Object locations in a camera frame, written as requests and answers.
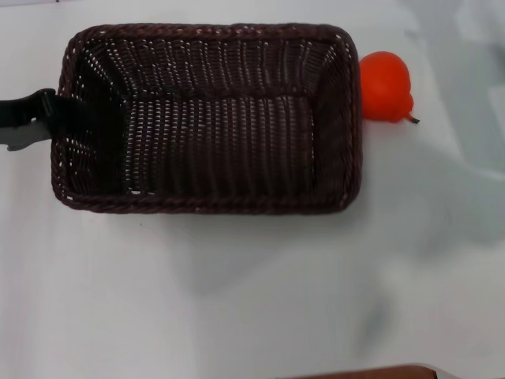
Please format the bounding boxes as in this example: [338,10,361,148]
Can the dark brown woven basket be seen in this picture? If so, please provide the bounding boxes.
[50,22,363,216]

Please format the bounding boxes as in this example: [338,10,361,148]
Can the red plastic pear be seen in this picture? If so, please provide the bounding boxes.
[357,51,421,127]

